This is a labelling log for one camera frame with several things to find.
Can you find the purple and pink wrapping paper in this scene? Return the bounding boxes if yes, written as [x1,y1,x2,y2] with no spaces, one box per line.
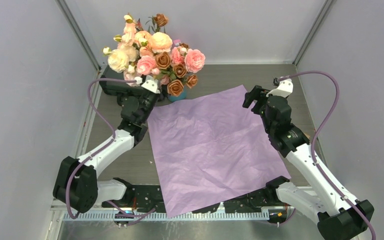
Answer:
[147,85,291,218]

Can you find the teal vase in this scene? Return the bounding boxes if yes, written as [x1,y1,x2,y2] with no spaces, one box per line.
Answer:
[167,88,187,103]

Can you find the pink flower bouquet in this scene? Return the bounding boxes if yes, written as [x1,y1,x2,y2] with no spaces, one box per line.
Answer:
[136,55,161,76]

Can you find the orange peach rose stem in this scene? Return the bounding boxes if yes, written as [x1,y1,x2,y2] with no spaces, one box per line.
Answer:
[134,30,173,57]

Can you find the black carrying case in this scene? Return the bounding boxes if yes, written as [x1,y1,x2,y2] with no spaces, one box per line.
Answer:
[99,66,145,106]

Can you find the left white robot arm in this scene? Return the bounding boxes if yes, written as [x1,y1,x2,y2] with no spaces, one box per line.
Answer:
[52,90,160,213]

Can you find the brown rose bunch stem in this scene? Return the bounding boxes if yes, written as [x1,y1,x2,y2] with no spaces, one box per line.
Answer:
[155,52,198,98]

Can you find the cream white rose stem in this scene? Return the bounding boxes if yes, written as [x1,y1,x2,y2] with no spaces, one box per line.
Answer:
[102,43,139,74]

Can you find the small peach rose stem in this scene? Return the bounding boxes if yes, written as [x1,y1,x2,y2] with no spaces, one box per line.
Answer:
[121,22,137,46]

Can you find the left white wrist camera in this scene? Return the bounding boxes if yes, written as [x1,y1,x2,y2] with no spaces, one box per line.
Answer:
[134,75,161,94]

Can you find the brown rose flower stem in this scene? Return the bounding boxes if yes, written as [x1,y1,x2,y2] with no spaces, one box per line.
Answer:
[148,13,169,33]

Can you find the large pink rose stem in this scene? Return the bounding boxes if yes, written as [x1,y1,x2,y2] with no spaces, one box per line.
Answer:
[170,46,206,73]

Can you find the pink metronome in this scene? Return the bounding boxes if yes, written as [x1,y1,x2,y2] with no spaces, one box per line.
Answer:
[173,39,182,47]

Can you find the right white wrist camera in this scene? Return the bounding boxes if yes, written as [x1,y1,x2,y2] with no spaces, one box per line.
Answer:
[266,77,294,98]

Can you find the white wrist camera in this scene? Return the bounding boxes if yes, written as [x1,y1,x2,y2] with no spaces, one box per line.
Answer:
[266,77,294,98]
[134,75,161,94]

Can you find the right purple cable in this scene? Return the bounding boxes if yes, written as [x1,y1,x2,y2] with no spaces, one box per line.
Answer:
[276,70,377,240]

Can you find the pale pink rose stem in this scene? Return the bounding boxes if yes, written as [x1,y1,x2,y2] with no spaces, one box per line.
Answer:
[123,64,143,87]

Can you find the peach artificial roses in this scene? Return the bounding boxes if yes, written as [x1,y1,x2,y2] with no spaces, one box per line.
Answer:
[113,14,152,49]

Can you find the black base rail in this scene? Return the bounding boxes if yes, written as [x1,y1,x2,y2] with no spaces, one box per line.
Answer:
[113,184,286,214]

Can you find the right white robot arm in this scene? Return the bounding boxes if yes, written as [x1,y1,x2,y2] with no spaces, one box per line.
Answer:
[242,85,374,240]

